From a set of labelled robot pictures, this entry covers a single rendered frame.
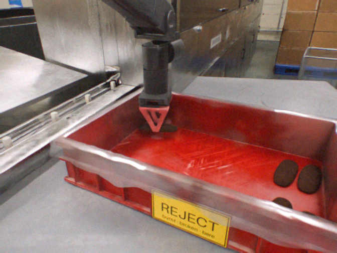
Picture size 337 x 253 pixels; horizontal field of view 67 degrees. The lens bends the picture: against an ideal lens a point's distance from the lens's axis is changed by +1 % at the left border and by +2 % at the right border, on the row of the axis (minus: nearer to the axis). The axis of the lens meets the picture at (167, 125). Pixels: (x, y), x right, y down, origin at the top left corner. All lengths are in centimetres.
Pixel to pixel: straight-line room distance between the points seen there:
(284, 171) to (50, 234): 44
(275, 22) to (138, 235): 682
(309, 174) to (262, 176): 9
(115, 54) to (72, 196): 54
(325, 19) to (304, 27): 25
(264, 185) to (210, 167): 11
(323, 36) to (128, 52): 379
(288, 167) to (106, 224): 37
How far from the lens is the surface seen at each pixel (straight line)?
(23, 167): 58
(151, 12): 49
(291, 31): 439
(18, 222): 51
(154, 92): 57
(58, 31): 103
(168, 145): 61
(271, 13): 706
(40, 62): 108
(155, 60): 55
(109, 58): 92
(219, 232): 39
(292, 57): 444
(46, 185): 56
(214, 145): 62
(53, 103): 94
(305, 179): 56
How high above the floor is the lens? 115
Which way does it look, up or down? 28 degrees down
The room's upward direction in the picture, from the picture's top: straight up
